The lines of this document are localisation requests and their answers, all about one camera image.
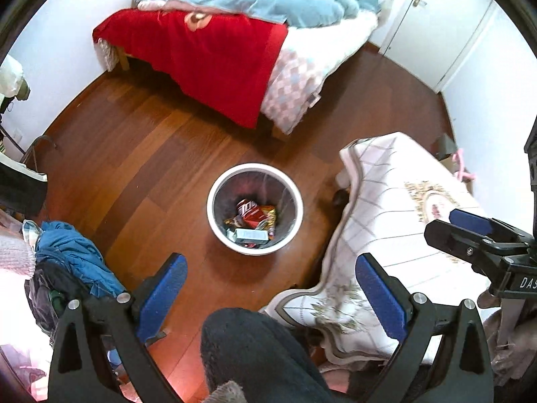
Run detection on white cosmetic carton box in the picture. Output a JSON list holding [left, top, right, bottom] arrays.
[[227, 228, 270, 245]]

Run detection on red snack packet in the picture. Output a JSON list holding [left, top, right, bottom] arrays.
[[237, 199, 267, 229]]

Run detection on white round trash bin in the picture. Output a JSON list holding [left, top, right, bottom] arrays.
[[205, 162, 305, 257]]

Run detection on black trash bin liner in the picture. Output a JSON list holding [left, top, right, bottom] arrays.
[[212, 169, 298, 250]]

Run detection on blue clothes pile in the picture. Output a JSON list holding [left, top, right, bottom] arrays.
[[36, 221, 126, 298]]

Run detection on white patterned tablecloth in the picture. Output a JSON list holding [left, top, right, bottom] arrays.
[[265, 132, 490, 365]]

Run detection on black fuzzy trouser leg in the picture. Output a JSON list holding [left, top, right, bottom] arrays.
[[200, 308, 335, 402]]

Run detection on yellow snack wrapper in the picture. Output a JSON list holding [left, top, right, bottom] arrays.
[[224, 206, 277, 240]]

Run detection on white door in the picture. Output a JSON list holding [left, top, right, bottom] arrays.
[[381, 0, 494, 93]]

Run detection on pink checkered bed sheet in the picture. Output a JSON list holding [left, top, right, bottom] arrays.
[[94, 11, 378, 135]]

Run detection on white jacket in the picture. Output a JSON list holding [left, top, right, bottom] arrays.
[[0, 55, 31, 113]]

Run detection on red blanket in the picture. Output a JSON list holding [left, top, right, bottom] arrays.
[[93, 9, 288, 129]]

